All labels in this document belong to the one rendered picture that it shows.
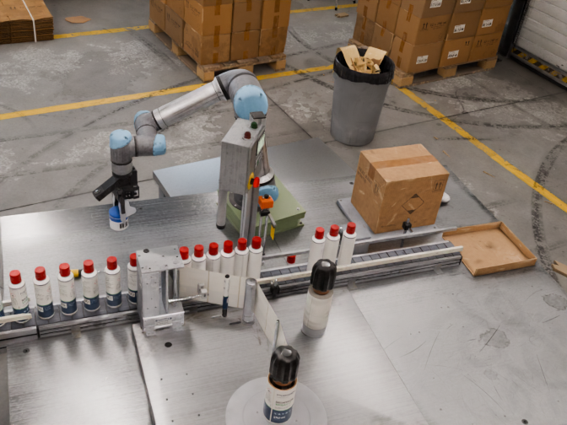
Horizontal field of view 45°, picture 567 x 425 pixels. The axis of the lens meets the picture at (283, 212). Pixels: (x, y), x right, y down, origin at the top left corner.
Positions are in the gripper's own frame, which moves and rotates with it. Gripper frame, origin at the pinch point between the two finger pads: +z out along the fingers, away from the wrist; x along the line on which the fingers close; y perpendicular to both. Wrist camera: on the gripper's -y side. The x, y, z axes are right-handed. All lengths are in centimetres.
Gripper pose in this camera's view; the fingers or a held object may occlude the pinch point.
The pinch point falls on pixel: (118, 215)
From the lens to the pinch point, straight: 264.7
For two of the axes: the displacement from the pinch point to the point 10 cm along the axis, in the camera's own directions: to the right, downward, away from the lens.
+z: -1.0, 8.0, 6.0
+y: 8.7, -2.3, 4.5
